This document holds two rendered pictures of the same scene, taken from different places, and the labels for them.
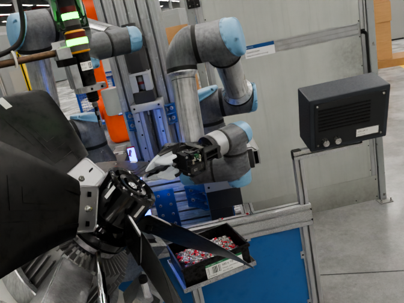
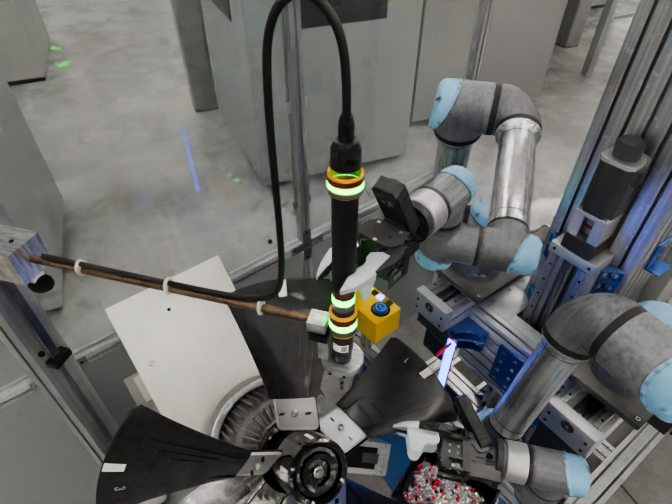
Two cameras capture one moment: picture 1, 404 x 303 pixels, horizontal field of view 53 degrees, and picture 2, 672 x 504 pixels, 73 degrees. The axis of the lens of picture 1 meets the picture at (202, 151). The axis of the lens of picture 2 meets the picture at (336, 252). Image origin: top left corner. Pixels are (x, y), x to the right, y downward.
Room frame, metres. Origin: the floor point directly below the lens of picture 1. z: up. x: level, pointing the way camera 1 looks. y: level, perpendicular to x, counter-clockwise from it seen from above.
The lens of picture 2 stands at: (0.61, -0.14, 2.07)
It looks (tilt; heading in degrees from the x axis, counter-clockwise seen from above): 42 degrees down; 52
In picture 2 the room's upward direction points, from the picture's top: straight up
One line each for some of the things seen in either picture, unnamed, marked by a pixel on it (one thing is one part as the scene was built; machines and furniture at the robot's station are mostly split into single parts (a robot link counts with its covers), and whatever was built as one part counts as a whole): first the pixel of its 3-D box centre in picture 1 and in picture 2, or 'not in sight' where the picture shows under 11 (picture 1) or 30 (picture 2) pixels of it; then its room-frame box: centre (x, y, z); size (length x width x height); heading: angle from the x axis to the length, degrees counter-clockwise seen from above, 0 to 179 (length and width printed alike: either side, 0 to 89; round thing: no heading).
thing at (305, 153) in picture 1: (326, 148); not in sight; (1.27, -0.41, 1.04); 0.24 x 0.03 x 0.03; 92
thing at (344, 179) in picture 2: not in sight; (345, 181); (0.90, 0.21, 1.78); 0.04 x 0.04 x 0.03
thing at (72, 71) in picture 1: (80, 69); (336, 340); (0.89, 0.22, 1.47); 0.09 x 0.07 x 0.10; 127
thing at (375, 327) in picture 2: not in sight; (369, 311); (1.25, 0.52, 1.02); 0.16 x 0.10 x 0.11; 92
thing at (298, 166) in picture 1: (299, 177); not in sight; (1.27, -0.31, 0.96); 0.03 x 0.03 x 0.20; 2
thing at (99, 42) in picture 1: (87, 48); (445, 240); (1.18, 0.25, 1.51); 0.11 x 0.08 x 0.11; 125
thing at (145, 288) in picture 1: (145, 288); not in sight; (0.78, 0.18, 0.99); 0.02 x 0.02 x 0.06
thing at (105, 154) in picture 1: (95, 154); (478, 254); (1.64, 0.44, 1.09); 0.15 x 0.15 x 0.10
